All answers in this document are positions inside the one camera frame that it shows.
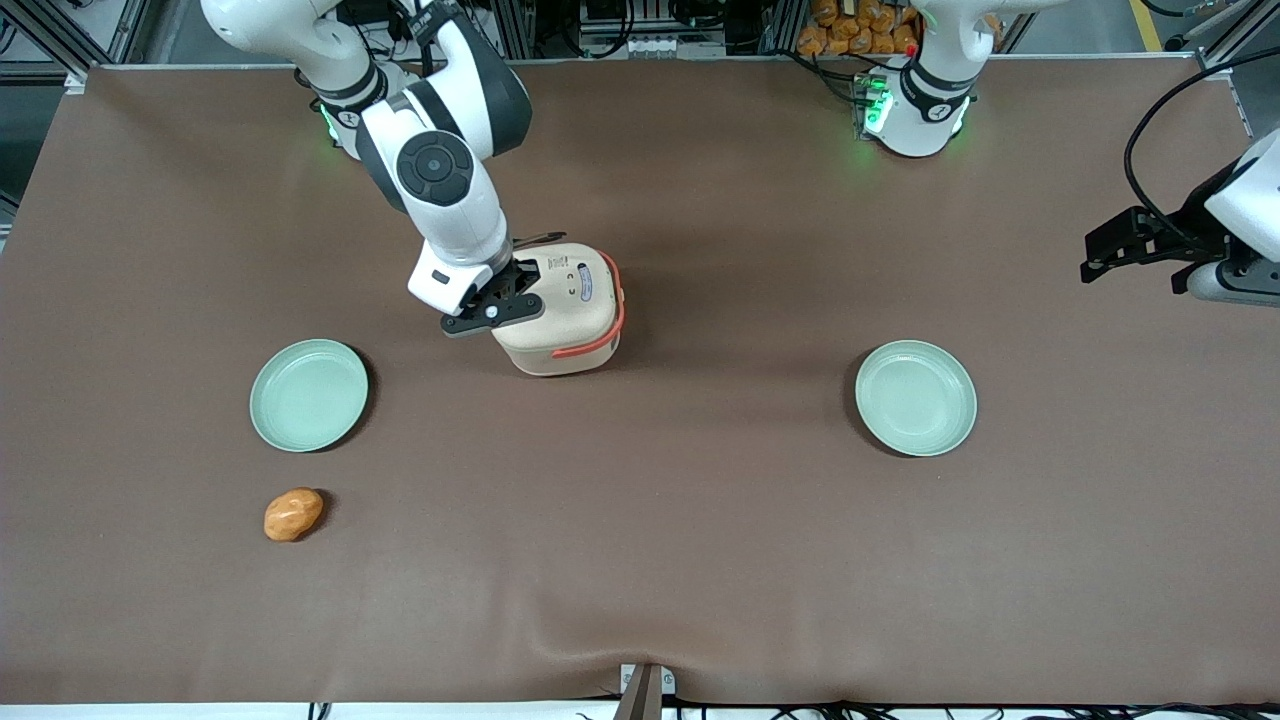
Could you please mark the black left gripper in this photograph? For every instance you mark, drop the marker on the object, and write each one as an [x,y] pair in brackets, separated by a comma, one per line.
[1186,226]

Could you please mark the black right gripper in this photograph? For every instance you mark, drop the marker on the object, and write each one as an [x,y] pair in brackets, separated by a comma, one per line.
[517,274]

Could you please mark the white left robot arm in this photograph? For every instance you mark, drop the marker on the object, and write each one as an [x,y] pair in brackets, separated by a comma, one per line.
[925,110]

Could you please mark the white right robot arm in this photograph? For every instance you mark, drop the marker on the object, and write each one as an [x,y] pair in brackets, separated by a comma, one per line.
[440,170]

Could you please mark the pale green round plate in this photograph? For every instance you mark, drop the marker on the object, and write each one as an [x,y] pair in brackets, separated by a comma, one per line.
[915,398]
[308,396]

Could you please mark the white power strip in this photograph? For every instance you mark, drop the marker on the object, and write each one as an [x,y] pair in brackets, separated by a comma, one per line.
[650,45]

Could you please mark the orange-brown bread roll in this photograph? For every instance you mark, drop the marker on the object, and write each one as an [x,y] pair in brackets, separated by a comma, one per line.
[292,515]

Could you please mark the brown table mat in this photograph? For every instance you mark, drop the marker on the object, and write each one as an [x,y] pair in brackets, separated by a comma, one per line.
[700,560]

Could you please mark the bag of orange buns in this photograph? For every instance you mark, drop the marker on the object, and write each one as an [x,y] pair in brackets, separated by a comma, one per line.
[855,28]

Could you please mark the metal table clamp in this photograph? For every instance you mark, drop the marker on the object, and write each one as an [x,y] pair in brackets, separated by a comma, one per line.
[645,690]

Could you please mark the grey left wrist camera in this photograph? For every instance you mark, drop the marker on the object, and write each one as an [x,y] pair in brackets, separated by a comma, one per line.
[1235,285]

